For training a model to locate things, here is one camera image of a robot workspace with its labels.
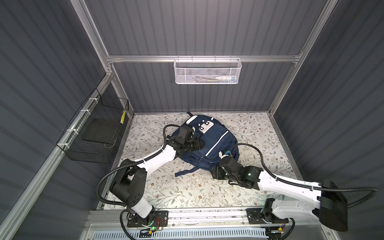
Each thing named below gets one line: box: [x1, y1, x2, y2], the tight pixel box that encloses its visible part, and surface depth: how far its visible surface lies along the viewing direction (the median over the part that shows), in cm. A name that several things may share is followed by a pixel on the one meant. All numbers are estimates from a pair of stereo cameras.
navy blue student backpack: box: [175, 112, 240, 177], surface depth 91 cm
